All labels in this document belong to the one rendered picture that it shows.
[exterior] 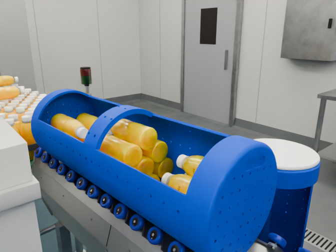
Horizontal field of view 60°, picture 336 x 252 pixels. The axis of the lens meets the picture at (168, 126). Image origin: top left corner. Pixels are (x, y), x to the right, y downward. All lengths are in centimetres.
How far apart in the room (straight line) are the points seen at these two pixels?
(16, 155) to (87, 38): 533
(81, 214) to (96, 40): 514
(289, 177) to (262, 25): 356
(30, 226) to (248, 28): 417
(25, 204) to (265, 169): 54
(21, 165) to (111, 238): 39
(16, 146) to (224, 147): 42
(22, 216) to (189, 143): 50
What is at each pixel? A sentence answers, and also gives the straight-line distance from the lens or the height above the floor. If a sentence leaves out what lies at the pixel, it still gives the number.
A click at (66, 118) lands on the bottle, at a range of 114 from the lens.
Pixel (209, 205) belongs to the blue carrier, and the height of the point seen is 115.
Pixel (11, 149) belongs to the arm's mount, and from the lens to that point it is 67.
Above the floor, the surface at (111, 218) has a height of 93.
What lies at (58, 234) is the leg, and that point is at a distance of 149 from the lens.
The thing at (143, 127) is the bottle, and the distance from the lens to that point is 85.
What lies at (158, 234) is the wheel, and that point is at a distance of 78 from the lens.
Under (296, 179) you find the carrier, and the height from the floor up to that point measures 100.
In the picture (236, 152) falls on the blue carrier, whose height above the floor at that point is 123.
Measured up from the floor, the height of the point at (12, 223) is 107.
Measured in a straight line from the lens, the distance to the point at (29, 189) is 69.
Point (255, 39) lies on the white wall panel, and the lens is 450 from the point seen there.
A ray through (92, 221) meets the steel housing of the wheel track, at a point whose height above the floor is 88.
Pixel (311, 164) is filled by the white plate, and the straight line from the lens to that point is 109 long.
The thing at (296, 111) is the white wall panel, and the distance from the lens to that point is 426.
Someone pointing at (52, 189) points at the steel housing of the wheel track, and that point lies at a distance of 125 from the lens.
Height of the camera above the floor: 145
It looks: 18 degrees down
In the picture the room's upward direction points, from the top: straight up
